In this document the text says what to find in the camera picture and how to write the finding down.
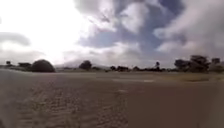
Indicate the distant building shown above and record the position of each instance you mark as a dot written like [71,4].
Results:
[215,61]

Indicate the dry grass verge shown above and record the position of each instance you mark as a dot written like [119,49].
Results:
[196,77]

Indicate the grey-brown asphalt road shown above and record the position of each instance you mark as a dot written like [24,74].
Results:
[110,103]

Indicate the dark round tree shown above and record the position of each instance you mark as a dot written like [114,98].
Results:
[85,65]

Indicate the large dark round bush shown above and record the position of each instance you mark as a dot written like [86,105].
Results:
[43,66]

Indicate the distant row of low trees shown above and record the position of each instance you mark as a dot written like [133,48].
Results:
[123,68]

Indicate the slim tall tree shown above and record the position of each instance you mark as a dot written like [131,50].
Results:
[157,65]

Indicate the clump of dark trees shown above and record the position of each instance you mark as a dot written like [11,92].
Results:
[195,64]

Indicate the low dark bushes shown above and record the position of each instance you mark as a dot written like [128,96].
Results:
[24,64]

